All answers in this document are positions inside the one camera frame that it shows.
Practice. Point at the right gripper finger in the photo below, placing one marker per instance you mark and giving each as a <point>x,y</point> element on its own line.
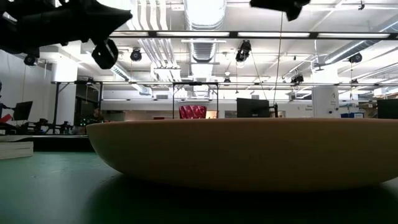
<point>267,3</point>

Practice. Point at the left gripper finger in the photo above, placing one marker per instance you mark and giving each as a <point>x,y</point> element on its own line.
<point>96,18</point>

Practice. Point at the peach round plate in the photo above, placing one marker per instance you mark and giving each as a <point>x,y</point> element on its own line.
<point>242,155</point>

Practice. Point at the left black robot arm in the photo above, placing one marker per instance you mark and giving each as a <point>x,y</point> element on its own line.
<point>105,54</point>

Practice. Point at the black plastic tray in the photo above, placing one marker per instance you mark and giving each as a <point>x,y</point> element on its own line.
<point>62,144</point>

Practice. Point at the red faceted plastic cup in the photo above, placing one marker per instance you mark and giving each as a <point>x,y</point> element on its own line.
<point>192,112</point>

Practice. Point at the black computer monitor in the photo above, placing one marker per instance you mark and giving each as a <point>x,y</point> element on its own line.
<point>22,110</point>
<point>388,109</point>
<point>252,108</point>

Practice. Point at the person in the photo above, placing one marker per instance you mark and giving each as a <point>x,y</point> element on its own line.
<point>97,115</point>

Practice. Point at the white round column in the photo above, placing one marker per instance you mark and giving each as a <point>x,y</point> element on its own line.
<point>325,102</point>

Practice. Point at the blue storage bins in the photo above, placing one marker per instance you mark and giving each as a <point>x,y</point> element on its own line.
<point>351,115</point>

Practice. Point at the The Outsiders paperback book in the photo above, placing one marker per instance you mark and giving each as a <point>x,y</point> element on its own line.
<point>15,151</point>

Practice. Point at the green table mat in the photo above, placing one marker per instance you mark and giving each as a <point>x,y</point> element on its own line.
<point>46,186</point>

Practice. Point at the black hanging camera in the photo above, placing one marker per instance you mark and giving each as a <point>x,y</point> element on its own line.
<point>30,60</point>
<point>136,55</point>
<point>355,58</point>

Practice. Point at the black overhead rig camera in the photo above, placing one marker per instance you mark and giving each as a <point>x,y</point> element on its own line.
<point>244,51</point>

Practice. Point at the black aluminium rig frame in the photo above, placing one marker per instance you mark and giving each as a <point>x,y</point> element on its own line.
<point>152,34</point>

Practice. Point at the silver ventilation duct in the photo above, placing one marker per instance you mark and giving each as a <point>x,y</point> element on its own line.
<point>203,49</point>

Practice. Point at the black background rig frame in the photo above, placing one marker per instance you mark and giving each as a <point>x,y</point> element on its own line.
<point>195,83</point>
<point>56,105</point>

